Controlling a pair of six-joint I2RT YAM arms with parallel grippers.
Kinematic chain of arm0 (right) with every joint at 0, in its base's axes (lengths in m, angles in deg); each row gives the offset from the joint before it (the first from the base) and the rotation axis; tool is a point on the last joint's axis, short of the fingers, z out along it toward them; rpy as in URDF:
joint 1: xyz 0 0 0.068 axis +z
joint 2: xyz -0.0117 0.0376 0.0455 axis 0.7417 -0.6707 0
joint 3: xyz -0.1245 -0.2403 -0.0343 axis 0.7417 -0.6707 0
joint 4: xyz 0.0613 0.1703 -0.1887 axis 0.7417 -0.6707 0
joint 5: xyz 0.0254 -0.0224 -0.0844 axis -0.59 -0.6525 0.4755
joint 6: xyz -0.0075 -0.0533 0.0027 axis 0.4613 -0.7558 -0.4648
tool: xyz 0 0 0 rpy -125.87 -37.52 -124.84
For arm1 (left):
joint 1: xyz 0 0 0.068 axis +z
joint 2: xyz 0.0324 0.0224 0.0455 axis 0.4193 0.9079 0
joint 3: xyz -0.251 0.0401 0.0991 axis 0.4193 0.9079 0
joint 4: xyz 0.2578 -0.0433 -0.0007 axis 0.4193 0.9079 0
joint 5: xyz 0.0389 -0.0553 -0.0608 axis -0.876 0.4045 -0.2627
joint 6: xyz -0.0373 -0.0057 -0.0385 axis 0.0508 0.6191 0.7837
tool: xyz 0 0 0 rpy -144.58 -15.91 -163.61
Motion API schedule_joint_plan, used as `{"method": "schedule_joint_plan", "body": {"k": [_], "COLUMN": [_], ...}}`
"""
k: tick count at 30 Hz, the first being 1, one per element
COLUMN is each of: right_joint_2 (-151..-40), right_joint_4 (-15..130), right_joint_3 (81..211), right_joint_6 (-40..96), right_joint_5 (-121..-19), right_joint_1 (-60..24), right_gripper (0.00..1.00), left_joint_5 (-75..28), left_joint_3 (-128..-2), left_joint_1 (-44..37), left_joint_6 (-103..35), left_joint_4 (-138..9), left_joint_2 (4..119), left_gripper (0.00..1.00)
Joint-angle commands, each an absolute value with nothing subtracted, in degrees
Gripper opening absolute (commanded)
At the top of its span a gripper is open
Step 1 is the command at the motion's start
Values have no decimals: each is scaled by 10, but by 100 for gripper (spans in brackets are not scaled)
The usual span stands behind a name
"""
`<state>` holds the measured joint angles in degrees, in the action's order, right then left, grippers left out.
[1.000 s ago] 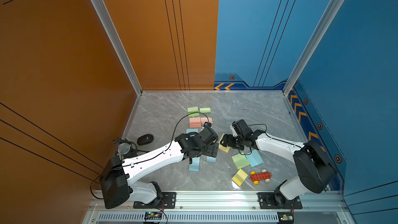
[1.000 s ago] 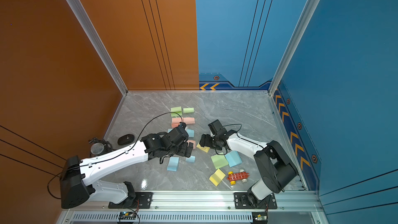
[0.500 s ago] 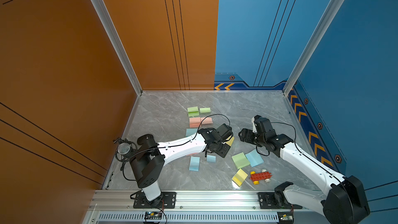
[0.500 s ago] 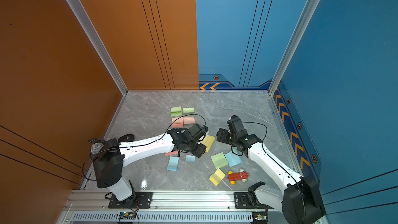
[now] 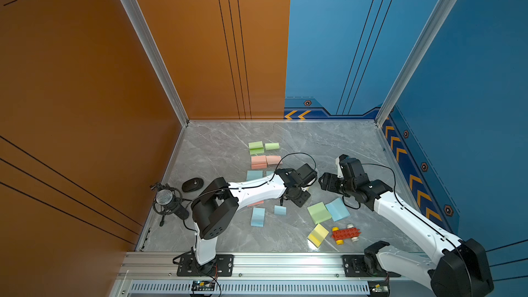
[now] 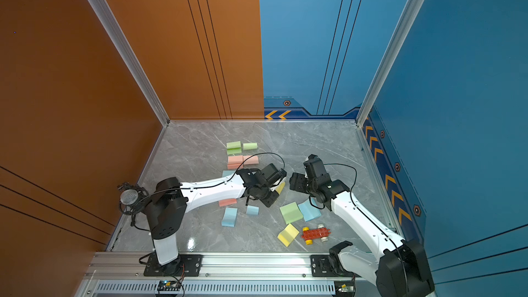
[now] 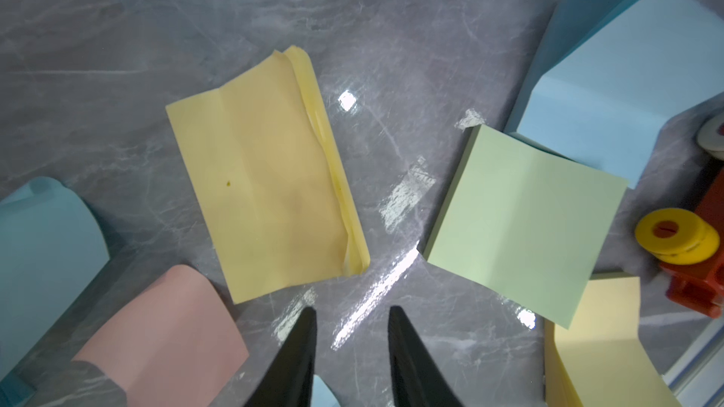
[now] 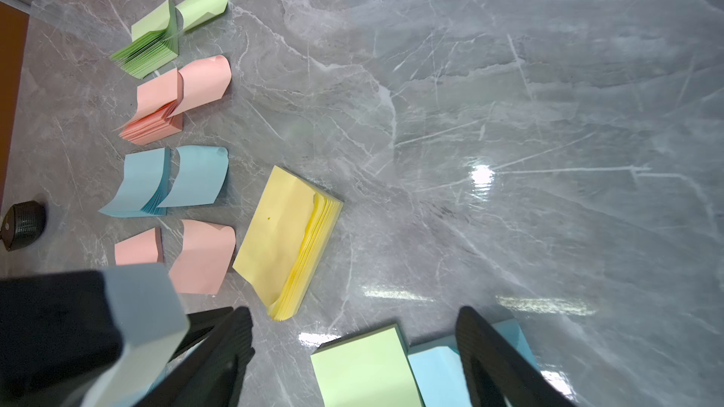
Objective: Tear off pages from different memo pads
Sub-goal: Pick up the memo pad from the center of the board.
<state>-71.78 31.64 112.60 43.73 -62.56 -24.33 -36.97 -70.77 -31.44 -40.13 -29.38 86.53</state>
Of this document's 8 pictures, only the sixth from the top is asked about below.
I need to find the blue memo pad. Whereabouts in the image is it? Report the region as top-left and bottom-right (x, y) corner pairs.
(221, 208), (237, 228)
(222, 170), (235, 177)
(298, 199), (321, 221)

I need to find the pink fanned memo pad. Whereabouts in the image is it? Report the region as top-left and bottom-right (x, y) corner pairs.
(227, 155), (244, 170)

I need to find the torn green memo page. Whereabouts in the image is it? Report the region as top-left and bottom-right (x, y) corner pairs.
(243, 142), (259, 151)

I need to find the green memo pad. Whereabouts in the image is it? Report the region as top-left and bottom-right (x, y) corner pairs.
(280, 202), (304, 225)
(226, 141), (242, 155)

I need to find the yellow memo pad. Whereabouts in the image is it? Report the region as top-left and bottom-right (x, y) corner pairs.
(277, 224), (299, 247)
(275, 181), (285, 195)

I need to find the torn pink memo page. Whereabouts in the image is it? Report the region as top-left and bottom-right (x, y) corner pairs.
(243, 155), (259, 165)

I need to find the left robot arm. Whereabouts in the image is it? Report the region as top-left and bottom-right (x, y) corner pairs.
(141, 164), (287, 265)

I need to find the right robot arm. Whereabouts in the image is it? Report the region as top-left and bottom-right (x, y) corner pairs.
(290, 155), (435, 296)

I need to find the yellow memo pad front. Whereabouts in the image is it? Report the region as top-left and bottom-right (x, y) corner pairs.
(277, 224), (299, 247)

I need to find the red toy car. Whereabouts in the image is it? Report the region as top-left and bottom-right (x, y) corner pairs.
(301, 224), (331, 246)

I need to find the right circuit board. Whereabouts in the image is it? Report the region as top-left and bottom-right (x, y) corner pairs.
(334, 281), (356, 297)

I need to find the circuit board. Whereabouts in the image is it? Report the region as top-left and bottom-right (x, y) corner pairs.
(156, 280), (182, 293)
(334, 281), (356, 297)

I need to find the black microphone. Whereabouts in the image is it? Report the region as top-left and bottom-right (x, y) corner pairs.
(117, 182), (150, 231)

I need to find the left circuit board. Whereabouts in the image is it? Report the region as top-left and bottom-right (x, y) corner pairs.
(156, 280), (182, 293)

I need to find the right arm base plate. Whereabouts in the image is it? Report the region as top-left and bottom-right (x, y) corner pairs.
(310, 254), (355, 279)

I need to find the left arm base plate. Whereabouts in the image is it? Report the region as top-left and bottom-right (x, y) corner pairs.
(139, 252), (204, 278)

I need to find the aluminium front rail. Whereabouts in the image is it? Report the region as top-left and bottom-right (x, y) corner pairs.
(75, 252), (379, 296)

